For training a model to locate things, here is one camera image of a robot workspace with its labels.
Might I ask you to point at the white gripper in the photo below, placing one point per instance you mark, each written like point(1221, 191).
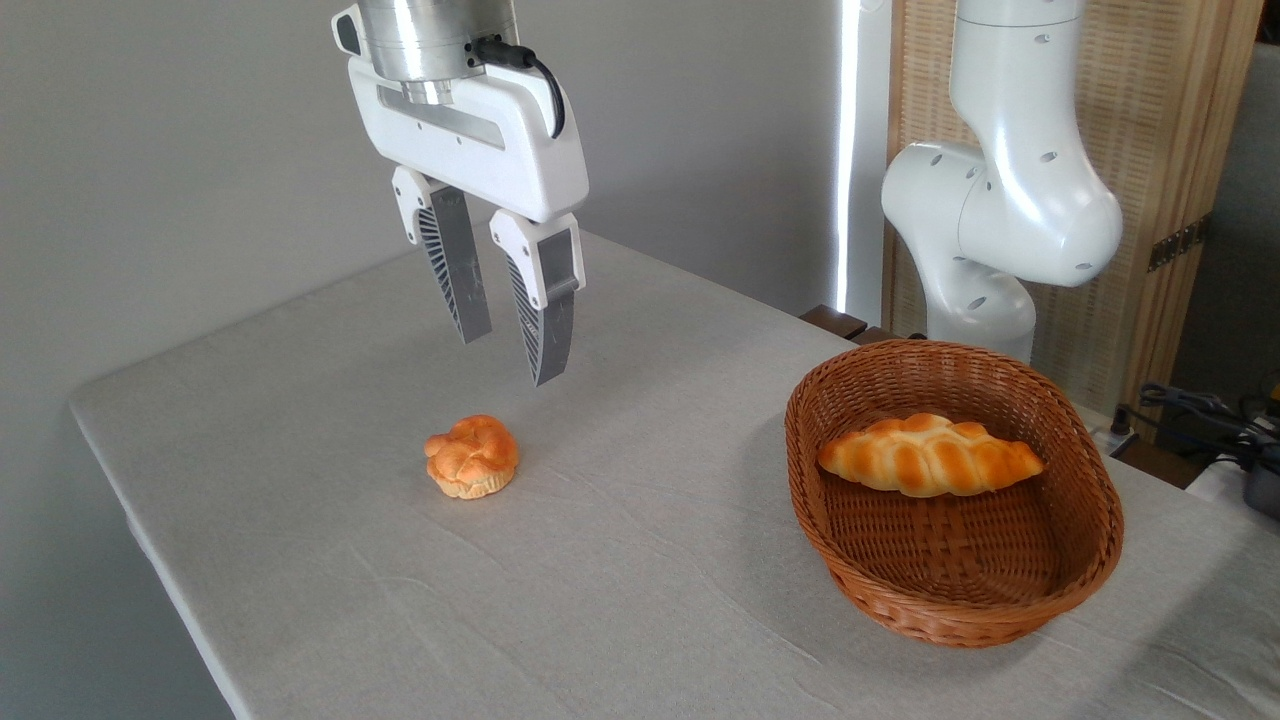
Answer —
point(500, 160)

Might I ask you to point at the long braided bread loaf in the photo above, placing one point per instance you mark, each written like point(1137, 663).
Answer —
point(930, 455)

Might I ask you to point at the round knotted bread roll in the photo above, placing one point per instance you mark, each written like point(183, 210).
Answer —
point(470, 455)

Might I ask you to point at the grey tablecloth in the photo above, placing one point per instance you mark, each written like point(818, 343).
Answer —
point(650, 560)

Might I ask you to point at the dark wooden furniture piece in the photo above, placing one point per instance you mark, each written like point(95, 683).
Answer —
point(835, 321)

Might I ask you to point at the brown oval wicker basket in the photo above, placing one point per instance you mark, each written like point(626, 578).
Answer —
point(950, 565)

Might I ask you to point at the white power strip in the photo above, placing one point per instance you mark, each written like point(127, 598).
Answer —
point(1112, 440)

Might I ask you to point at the wooden bamboo folding screen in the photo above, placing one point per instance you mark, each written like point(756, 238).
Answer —
point(1150, 130)

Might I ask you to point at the metal screen hinge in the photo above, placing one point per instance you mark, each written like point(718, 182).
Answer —
point(1178, 243)

